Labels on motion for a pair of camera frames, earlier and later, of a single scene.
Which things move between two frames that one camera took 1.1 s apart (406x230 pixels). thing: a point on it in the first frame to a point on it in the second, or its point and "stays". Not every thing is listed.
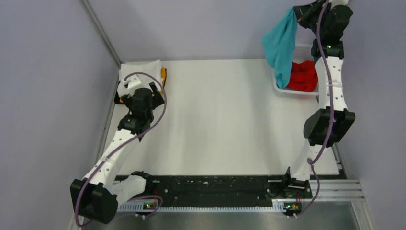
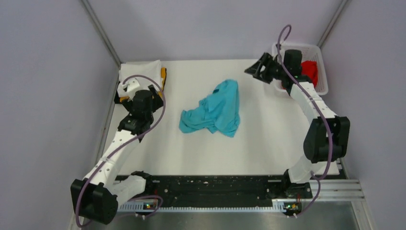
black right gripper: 303,12 to 267,59
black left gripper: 127,99 stays
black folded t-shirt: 117,98 stays
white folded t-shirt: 147,72 stays
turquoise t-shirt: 278,45 to 218,112
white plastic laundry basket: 302,53 stays
